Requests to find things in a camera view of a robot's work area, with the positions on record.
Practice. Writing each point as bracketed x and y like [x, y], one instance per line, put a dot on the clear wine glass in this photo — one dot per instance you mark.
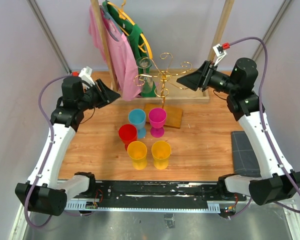
[145, 75]

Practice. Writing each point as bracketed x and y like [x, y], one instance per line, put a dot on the magenta plastic goblet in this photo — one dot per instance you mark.
[157, 118]

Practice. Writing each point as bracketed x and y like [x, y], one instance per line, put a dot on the yellow clothes hanger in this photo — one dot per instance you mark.
[132, 31]

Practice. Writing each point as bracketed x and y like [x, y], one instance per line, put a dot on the right yellow plastic cup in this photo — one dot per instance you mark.
[161, 151]

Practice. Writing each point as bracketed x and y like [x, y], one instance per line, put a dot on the green shirt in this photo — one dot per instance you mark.
[128, 52]

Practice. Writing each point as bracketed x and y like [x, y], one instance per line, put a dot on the red plastic cup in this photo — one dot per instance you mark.
[128, 133]

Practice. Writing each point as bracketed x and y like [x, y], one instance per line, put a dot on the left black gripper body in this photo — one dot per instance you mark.
[93, 97]

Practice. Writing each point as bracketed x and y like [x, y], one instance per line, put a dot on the wooden clothes rack frame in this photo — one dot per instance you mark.
[177, 95]

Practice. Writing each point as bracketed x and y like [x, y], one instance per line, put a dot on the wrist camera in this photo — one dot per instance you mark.
[85, 75]
[220, 52]

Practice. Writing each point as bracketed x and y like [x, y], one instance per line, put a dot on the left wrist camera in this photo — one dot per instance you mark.
[85, 75]

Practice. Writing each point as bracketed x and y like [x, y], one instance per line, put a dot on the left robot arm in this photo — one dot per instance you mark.
[42, 193]

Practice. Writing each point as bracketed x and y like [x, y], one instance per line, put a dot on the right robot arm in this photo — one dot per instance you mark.
[278, 180]

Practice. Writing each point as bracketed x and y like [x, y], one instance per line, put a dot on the pink shirt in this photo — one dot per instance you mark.
[124, 65]

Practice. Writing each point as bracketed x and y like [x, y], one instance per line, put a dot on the black mounting rail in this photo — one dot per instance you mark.
[152, 196]

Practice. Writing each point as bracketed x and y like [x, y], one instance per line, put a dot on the gold wire glass rack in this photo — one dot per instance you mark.
[164, 76]

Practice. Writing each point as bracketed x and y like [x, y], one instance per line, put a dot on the yellow plastic cup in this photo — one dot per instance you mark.
[161, 151]
[137, 151]

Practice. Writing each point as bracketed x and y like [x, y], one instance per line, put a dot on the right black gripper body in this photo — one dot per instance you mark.
[210, 80]

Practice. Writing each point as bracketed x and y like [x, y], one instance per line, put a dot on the left yellow plastic cup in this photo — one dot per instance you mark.
[137, 151]

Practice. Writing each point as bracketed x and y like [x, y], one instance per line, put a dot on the blue plastic goblet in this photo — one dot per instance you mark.
[137, 117]

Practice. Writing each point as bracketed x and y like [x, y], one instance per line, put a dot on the grey clothes hanger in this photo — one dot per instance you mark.
[112, 27]

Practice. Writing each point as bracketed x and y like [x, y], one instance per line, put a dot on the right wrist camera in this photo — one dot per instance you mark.
[220, 52]

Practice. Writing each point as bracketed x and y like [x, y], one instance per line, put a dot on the dark grey folded cloth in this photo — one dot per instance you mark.
[244, 159]

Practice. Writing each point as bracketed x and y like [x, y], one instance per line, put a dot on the wooden rack base board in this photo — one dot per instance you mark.
[174, 114]

